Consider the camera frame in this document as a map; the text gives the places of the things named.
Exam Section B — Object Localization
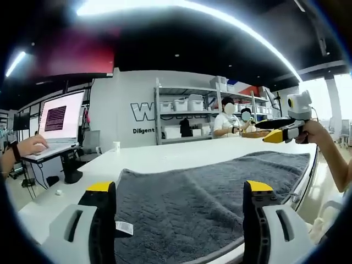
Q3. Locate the open laptop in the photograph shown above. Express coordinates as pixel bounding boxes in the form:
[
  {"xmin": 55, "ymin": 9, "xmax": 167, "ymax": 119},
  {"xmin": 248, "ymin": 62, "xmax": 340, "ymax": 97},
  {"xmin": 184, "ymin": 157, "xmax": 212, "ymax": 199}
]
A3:
[{"xmin": 20, "ymin": 89, "xmax": 86, "ymax": 163}]

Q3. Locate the wooden tray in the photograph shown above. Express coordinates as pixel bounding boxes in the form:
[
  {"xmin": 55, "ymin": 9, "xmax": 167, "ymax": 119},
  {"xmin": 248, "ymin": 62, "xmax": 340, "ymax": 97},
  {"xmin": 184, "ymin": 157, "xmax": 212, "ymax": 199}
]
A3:
[{"xmin": 241, "ymin": 129, "xmax": 272, "ymax": 139}]

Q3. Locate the short ceiling light strip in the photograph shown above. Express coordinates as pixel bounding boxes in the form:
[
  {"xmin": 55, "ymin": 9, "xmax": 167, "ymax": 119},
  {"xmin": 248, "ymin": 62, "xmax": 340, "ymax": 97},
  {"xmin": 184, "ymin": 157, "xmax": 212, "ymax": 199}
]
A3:
[{"xmin": 4, "ymin": 51, "xmax": 27, "ymax": 78}]

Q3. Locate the long ceiling light strip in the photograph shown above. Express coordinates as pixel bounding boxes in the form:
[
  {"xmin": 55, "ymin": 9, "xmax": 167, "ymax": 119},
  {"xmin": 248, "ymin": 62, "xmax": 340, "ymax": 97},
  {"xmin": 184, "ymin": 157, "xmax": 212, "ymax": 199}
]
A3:
[{"xmin": 75, "ymin": 0, "xmax": 303, "ymax": 82}]

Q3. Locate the black bag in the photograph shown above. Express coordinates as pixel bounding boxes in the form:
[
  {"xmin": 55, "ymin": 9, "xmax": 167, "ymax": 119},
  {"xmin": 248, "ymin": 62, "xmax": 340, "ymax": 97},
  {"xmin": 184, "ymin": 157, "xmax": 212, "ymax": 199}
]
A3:
[{"xmin": 180, "ymin": 120, "xmax": 192, "ymax": 138}]

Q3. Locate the person's right hand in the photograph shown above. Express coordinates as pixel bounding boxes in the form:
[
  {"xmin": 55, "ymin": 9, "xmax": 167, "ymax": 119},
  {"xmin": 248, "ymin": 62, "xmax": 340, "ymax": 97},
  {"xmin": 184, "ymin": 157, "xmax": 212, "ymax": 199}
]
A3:
[{"xmin": 295, "ymin": 119, "xmax": 328, "ymax": 145}]

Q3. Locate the white cloth bundle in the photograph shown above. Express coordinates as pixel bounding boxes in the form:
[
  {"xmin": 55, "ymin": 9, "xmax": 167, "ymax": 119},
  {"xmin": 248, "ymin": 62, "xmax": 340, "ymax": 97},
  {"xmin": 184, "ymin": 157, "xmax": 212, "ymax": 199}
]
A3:
[{"xmin": 310, "ymin": 200, "xmax": 344, "ymax": 243}]

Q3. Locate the grey office chair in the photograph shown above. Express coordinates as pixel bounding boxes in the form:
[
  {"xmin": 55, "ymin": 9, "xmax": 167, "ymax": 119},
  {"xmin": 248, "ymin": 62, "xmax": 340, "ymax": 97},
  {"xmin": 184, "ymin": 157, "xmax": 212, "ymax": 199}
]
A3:
[{"xmin": 82, "ymin": 129, "xmax": 101, "ymax": 155}]

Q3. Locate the black laptop stand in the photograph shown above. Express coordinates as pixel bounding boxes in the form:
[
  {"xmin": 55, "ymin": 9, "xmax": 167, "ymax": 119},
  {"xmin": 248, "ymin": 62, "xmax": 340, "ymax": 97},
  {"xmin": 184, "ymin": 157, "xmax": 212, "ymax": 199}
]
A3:
[{"xmin": 60, "ymin": 148, "xmax": 83, "ymax": 184}]

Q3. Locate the grey metal shelving unit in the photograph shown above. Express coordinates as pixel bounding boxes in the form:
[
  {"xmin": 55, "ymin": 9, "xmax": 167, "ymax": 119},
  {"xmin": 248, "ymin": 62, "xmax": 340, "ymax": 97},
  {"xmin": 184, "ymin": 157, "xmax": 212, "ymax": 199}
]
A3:
[{"xmin": 154, "ymin": 76, "xmax": 278, "ymax": 146}]

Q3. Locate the black tripod stand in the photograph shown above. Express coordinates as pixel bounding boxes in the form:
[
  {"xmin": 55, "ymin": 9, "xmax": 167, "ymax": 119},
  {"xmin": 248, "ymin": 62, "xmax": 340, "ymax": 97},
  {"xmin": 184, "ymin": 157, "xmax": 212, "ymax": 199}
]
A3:
[{"xmin": 272, "ymin": 92, "xmax": 284, "ymax": 119}]

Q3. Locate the group of white storage boxes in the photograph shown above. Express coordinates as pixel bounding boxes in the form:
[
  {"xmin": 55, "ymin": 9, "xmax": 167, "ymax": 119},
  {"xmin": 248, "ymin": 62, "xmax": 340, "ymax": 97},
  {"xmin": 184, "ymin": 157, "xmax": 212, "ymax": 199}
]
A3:
[{"xmin": 159, "ymin": 75, "xmax": 273, "ymax": 115}]

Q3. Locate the large red display screen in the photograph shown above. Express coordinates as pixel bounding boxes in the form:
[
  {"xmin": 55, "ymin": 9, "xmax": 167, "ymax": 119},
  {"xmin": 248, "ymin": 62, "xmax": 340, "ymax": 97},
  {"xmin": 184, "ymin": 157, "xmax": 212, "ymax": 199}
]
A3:
[{"xmin": 30, "ymin": 27, "xmax": 116, "ymax": 78}]

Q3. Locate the grey towel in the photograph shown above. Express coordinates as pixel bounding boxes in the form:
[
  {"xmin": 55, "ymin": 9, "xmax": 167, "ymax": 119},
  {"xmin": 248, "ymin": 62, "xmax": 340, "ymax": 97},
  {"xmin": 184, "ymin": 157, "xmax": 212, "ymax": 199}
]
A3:
[{"xmin": 114, "ymin": 150, "xmax": 311, "ymax": 264}]

